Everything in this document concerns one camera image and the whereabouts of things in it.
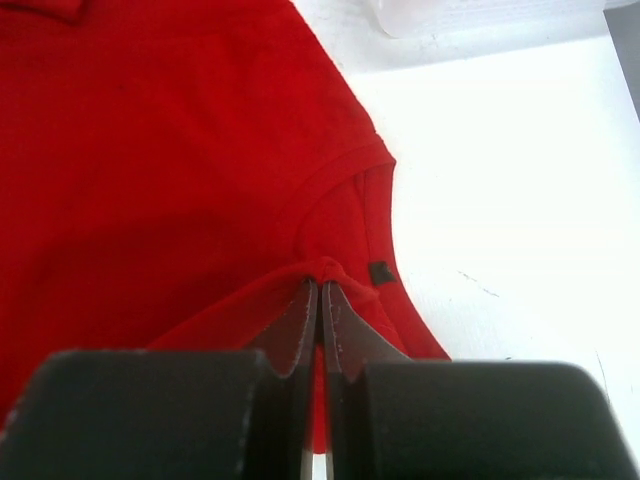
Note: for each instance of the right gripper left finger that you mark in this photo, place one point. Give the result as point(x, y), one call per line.
point(243, 414)

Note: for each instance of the red t shirt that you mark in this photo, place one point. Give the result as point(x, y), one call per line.
point(171, 171)

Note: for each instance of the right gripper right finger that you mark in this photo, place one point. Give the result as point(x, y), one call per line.
point(392, 417)

